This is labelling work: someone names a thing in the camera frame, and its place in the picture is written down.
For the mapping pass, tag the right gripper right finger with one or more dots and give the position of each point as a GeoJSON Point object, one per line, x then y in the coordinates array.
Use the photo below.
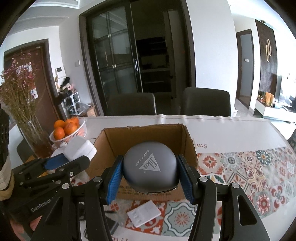
{"type": "Point", "coordinates": [239, 219]}

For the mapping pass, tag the orange fruit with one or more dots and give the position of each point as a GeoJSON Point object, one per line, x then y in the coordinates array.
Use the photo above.
{"type": "Point", "coordinates": [70, 128]}
{"type": "Point", "coordinates": [59, 133]}

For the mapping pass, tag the dark chair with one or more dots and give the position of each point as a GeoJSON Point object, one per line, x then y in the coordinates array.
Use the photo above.
{"type": "Point", "coordinates": [132, 104]}
{"type": "Point", "coordinates": [205, 101]}

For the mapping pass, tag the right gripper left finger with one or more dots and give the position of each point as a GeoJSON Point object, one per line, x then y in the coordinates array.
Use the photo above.
{"type": "Point", "coordinates": [61, 220]}

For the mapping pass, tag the dark chair right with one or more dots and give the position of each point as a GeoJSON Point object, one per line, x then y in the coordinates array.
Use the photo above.
{"type": "Point", "coordinates": [205, 101]}

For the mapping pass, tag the dark glass door cabinet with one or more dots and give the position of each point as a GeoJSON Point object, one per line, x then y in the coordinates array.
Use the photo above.
{"type": "Point", "coordinates": [138, 47]}

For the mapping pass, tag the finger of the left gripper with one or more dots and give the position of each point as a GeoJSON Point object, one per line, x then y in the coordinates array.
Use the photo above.
{"type": "Point", "coordinates": [53, 171]}
{"type": "Point", "coordinates": [42, 164]}

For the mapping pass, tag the orange fruit right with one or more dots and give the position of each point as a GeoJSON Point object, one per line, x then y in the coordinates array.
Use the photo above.
{"type": "Point", "coordinates": [70, 128]}

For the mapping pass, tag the brown cardboard box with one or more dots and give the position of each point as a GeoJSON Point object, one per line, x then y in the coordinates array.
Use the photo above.
{"type": "Point", "coordinates": [113, 142]}

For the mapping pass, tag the orange fruit left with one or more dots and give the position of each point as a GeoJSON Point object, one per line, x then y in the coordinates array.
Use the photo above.
{"type": "Point", "coordinates": [59, 133]}

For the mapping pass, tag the dark chair left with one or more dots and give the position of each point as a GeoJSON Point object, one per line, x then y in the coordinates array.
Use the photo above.
{"type": "Point", "coordinates": [132, 104]}

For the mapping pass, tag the white fruit basket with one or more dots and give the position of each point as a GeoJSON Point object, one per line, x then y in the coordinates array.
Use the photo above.
{"type": "Point", "coordinates": [81, 130]}

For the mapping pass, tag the white square power adapter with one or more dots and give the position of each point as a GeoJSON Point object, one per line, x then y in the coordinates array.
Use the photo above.
{"type": "Point", "coordinates": [79, 146]}

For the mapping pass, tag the dark grey round case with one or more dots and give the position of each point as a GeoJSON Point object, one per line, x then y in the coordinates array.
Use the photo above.
{"type": "Point", "coordinates": [150, 167]}

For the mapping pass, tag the black power adapter with cable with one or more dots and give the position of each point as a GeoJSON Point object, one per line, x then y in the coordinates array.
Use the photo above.
{"type": "Point", "coordinates": [96, 221]}

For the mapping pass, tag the glass vase with dried flowers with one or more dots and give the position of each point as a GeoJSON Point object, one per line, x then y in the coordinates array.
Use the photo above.
{"type": "Point", "coordinates": [19, 94]}

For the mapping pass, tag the white rectangular charger box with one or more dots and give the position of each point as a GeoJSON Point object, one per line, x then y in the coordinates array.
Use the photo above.
{"type": "Point", "coordinates": [143, 213]}

